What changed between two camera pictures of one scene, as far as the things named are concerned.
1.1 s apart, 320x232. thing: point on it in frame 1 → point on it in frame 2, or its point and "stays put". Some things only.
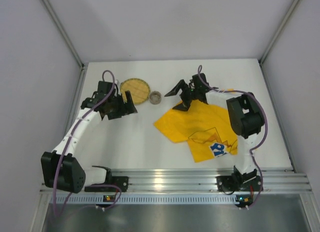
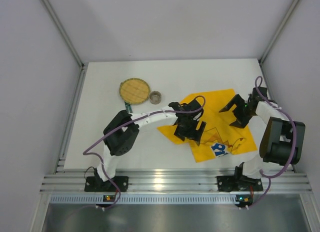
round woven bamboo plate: [139, 89] stays put
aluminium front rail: [204, 180] stays put
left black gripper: [122, 105] → [189, 131]
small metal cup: [155, 97] stays put
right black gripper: [188, 93] → [240, 111]
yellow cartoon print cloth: [208, 130] stays put
